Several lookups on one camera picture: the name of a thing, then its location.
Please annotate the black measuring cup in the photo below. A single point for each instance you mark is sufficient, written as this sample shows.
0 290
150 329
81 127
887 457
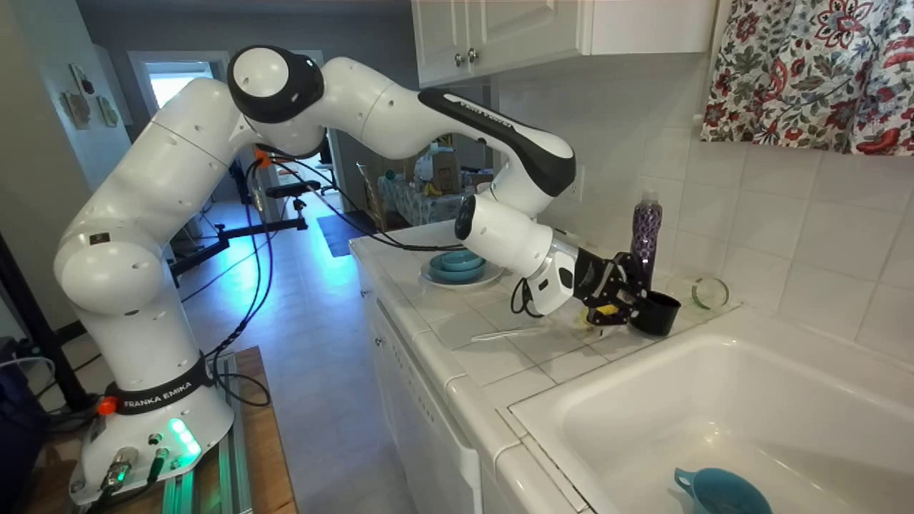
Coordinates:
653 314

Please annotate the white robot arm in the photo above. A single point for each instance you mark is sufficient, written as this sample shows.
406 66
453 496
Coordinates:
167 410

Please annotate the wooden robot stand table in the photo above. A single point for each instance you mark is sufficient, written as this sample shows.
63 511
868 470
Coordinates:
244 474

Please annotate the blue stacked bowls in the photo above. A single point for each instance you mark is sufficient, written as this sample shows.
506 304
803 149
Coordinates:
454 266

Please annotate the floral window curtain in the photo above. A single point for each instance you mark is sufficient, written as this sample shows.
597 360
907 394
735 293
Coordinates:
830 74

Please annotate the white upper cabinets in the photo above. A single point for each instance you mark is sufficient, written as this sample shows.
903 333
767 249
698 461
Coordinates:
478 39

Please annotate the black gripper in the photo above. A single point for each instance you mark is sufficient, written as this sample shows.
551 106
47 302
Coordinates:
607 282

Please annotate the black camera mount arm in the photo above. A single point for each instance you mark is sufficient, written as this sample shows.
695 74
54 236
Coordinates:
256 206

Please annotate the yellow sponge in bag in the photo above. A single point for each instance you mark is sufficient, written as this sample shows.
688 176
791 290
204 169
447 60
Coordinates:
601 314

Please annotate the white kitchen sink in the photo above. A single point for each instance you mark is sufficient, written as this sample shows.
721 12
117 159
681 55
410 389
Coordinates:
815 433

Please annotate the teal measuring cup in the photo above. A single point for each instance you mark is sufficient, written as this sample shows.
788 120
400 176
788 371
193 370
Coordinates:
721 493

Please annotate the white plate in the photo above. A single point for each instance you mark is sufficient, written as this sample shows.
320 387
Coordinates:
488 276

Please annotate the clear glass jar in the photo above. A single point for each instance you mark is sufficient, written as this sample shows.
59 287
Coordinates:
710 293

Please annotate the purple dish soap bottle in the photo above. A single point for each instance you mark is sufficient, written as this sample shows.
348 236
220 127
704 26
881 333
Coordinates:
644 237

